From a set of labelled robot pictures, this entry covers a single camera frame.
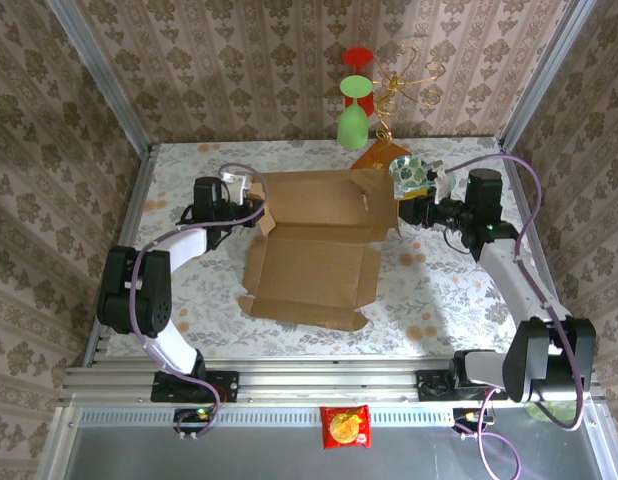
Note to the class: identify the brown cardboard paper box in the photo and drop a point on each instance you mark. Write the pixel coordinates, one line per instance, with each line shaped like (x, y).
(309, 270)

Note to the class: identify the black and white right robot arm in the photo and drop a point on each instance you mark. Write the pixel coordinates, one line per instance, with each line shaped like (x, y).
(539, 365)

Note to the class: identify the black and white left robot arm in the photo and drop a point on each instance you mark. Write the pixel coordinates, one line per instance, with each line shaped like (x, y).
(139, 300)

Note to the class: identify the leaf patterned bowl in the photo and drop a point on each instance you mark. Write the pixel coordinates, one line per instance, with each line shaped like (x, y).
(406, 172)

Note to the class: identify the green plastic goblet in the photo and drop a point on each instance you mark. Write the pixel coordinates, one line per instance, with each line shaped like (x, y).
(353, 127)

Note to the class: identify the floral table cover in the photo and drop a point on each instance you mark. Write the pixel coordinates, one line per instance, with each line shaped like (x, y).
(414, 310)

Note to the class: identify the red plastic goblet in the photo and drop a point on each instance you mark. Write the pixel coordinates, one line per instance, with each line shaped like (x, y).
(358, 55)

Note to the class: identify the small black circuit board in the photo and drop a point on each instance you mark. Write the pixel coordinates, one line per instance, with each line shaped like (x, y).
(469, 417)
(194, 417)

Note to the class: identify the transparent green plastic cup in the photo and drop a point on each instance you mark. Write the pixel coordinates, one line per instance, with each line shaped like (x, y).
(539, 411)

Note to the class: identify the red snack packet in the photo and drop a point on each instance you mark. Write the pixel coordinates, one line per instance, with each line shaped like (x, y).
(345, 427)

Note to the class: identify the grey metal sheet tray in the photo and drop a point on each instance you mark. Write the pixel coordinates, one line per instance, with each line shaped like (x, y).
(239, 455)

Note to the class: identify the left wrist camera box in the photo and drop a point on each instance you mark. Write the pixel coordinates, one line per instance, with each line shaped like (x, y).
(236, 181)

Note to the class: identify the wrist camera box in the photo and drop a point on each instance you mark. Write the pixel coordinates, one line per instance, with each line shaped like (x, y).
(441, 185)
(236, 181)

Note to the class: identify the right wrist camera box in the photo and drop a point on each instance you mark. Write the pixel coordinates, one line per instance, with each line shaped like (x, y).
(441, 185)

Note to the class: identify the aluminium table side rail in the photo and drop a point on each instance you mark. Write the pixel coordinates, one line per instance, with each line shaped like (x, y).
(134, 210)
(539, 250)

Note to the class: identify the aluminium frame upright post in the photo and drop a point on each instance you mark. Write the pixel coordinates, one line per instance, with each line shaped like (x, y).
(99, 75)
(544, 75)

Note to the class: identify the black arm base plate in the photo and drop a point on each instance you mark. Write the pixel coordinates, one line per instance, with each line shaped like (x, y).
(431, 387)
(224, 387)

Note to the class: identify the aluminium frame cross rail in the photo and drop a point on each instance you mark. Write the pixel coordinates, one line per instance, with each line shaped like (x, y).
(314, 380)

